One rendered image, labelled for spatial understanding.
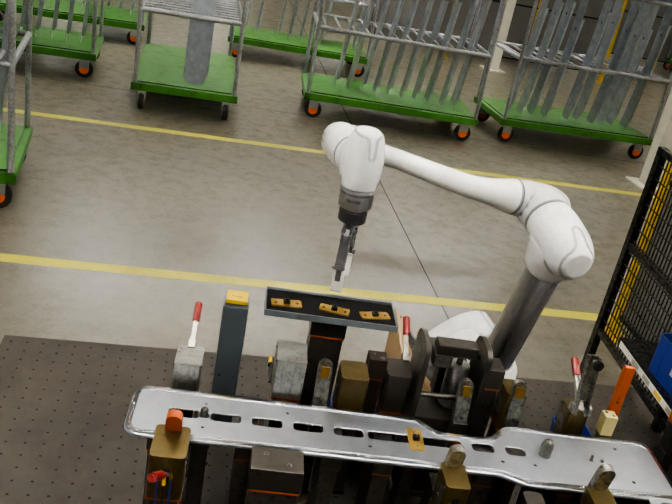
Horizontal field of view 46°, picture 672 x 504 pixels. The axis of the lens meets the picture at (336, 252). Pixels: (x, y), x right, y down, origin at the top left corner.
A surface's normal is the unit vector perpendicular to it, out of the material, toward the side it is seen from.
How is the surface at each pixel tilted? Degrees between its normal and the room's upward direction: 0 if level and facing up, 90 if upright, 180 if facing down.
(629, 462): 0
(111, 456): 0
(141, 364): 0
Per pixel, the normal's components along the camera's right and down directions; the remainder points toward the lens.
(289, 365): 0.05, 0.42
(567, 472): 0.18, -0.90
